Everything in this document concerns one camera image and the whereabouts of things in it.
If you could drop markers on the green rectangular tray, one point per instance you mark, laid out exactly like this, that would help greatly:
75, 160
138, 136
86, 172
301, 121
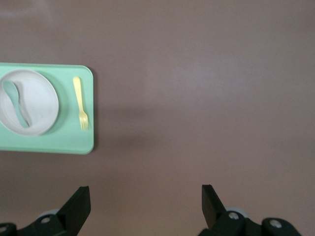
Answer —
69, 142

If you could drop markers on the teal plastic spoon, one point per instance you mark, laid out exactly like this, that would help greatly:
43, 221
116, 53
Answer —
11, 92

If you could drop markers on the yellow plastic fork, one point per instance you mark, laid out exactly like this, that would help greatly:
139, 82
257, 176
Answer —
80, 98

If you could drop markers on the beige round plate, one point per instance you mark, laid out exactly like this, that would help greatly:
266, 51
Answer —
41, 103

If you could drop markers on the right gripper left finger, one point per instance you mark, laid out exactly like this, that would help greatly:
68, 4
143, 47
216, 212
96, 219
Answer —
73, 214

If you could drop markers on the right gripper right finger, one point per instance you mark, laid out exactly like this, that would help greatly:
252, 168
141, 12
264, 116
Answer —
212, 211

